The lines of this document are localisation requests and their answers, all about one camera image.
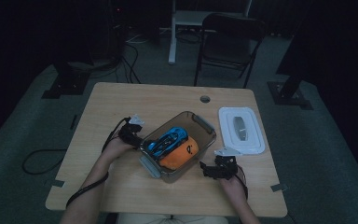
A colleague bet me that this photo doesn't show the white metal desk frame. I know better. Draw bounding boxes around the white metal desk frame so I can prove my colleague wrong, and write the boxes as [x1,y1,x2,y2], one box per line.
[168,0,253,65]

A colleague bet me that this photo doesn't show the white box lid grey handle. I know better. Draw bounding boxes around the white box lid grey handle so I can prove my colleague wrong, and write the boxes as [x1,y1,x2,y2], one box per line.
[218,106,266,156]

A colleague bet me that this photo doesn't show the right hand-held gripper cable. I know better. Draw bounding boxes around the right hand-held gripper cable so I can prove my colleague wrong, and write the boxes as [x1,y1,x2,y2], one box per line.
[234,164,250,200]

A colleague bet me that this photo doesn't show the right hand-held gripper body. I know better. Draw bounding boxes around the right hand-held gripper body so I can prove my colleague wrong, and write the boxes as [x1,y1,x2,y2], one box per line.
[213,147,242,181]

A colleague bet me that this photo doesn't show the person's right hand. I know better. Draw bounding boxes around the person's right hand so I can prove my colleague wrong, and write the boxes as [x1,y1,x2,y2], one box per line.
[219,176,248,204]

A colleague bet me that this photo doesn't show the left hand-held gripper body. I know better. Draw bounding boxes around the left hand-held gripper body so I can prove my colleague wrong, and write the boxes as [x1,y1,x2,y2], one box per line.
[117,114,145,148]

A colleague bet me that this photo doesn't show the person's left hand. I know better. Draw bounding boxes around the person's left hand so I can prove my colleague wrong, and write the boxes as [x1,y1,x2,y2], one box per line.
[101,136,135,163]

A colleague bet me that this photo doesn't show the black background floor cables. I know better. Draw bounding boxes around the black background floor cables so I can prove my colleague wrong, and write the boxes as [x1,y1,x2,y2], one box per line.
[115,31,143,84]

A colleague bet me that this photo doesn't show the black folding chair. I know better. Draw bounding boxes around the black folding chair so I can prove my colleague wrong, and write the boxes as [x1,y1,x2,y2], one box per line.
[194,12,267,89]

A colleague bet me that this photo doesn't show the black stand base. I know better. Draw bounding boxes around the black stand base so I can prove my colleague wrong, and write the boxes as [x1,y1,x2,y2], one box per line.
[267,62,314,110]
[41,60,91,100]

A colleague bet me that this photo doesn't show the orange plush toy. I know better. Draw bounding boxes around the orange plush toy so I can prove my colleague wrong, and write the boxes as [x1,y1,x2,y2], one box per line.
[158,135,200,171]

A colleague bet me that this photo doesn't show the blue toy car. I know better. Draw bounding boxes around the blue toy car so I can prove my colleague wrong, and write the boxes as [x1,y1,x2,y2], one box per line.
[147,126,189,161]

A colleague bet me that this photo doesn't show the translucent grey storage box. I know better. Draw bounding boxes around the translucent grey storage box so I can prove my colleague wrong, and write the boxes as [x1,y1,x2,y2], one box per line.
[139,110,217,184]

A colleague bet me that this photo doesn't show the black floor cable loop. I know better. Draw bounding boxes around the black floor cable loop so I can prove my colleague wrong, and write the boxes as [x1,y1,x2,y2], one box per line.
[21,148,68,175]

